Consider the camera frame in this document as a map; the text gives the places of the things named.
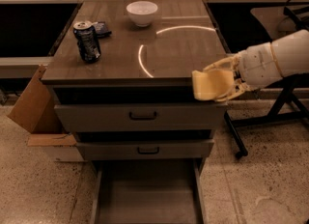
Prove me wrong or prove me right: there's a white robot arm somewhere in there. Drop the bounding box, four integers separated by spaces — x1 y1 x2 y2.
198 30 309 101

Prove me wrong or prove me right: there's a dark blue soda can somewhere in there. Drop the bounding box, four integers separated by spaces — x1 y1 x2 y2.
73 20 101 63

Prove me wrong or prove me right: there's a yellow sponge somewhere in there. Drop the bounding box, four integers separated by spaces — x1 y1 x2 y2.
192 70 234 100

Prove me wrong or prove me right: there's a grey drawer cabinet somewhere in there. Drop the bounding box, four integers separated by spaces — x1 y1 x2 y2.
41 0 239 224

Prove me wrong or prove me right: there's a grey middle drawer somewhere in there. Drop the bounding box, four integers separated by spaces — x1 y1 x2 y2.
77 139 213 160

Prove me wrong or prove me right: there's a grey open bottom drawer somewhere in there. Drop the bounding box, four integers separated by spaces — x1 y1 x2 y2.
90 159 207 224

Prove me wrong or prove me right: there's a dark blue flat packet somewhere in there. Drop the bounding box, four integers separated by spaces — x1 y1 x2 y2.
93 21 112 38

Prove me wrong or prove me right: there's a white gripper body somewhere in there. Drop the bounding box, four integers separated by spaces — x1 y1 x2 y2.
237 42 283 89

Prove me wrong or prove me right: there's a grey top drawer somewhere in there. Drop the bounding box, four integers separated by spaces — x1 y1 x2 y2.
55 102 227 132

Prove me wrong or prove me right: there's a brown cardboard box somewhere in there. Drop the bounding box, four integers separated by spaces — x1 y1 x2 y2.
7 64 85 163

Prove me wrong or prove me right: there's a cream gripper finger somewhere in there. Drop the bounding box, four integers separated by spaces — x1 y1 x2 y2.
203 55 239 72
215 79 250 102

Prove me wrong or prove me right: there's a white ceramic bowl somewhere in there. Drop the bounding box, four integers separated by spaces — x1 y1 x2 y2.
126 1 158 27

